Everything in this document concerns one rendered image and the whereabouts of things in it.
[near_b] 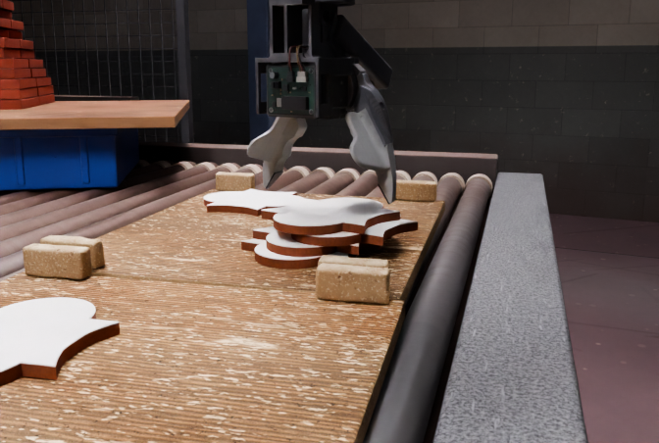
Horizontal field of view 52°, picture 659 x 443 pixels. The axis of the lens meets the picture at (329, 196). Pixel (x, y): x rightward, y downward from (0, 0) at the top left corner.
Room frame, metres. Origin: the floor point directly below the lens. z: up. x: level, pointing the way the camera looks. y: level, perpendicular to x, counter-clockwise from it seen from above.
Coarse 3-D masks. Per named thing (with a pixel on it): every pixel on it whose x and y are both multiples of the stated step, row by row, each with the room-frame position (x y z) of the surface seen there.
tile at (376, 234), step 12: (372, 228) 0.63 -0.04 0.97; (384, 228) 0.63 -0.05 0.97; (396, 228) 0.64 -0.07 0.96; (408, 228) 0.65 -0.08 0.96; (300, 240) 0.61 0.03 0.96; (312, 240) 0.60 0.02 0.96; (324, 240) 0.60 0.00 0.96; (336, 240) 0.60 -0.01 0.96; (348, 240) 0.60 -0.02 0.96; (360, 240) 0.61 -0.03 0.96; (372, 240) 0.61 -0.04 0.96
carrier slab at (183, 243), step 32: (128, 224) 0.77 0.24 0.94; (160, 224) 0.77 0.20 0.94; (192, 224) 0.77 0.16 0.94; (224, 224) 0.77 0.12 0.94; (256, 224) 0.77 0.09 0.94; (128, 256) 0.63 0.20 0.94; (160, 256) 0.63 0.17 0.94; (192, 256) 0.63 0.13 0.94; (224, 256) 0.63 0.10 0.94; (384, 256) 0.63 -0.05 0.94; (416, 256) 0.63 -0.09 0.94; (256, 288) 0.55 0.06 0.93; (288, 288) 0.54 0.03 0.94
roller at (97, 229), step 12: (240, 168) 1.32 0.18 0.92; (252, 168) 1.31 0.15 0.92; (180, 192) 1.05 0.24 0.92; (192, 192) 1.07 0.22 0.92; (156, 204) 0.97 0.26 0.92; (168, 204) 0.99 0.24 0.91; (120, 216) 0.88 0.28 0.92; (132, 216) 0.90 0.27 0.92; (144, 216) 0.92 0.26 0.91; (84, 228) 0.81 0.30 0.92; (96, 228) 0.82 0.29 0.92; (108, 228) 0.84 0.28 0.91; (0, 264) 0.67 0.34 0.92; (12, 264) 0.68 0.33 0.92; (24, 264) 0.69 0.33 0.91; (0, 276) 0.65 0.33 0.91
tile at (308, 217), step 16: (288, 208) 0.68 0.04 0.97; (304, 208) 0.68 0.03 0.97; (320, 208) 0.68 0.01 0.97; (336, 208) 0.68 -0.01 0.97; (352, 208) 0.68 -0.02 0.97; (368, 208) 0.68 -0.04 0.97; (288, 224) 0.61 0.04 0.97; (304, 224) 0.60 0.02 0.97; (320, 224) 0.60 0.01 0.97; (336, 224) 0.61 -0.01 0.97; (352, 224) 0.61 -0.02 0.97; (368, 224) 0.63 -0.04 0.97
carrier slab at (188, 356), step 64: (128, 320) 0.47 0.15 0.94; (192, 320) 0.47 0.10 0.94; (256, 320) 0.47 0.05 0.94; (320, 320) 0.47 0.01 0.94; (384, 320) 0.47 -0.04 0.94; (64, 384) 0.37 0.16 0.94; (128, 384) 0.37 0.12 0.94; (192, 384) 0.37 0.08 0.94; (256, 384) 0.37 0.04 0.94; (320, 384) 0.37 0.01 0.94
